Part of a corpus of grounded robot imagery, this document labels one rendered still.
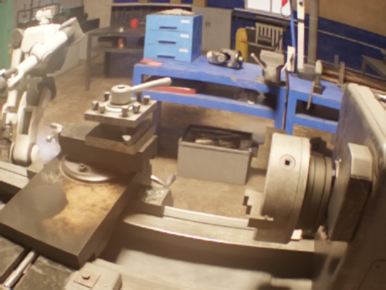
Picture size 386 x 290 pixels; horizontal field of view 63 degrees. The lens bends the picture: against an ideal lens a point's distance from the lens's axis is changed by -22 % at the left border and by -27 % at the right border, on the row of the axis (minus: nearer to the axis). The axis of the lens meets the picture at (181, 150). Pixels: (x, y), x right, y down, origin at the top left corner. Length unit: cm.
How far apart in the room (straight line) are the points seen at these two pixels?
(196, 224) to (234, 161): 180
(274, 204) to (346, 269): 24
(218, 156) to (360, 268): 234
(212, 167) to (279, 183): 225
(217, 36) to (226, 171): 487
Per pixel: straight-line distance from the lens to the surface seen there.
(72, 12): 651
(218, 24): 754
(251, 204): 81
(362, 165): 63
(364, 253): 72
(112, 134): 115
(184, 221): 119
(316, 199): 81
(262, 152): 87
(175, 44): 284
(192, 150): 296
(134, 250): 123
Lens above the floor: 154
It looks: 26 degrees down
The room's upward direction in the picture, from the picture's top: 3 degrees clockwise
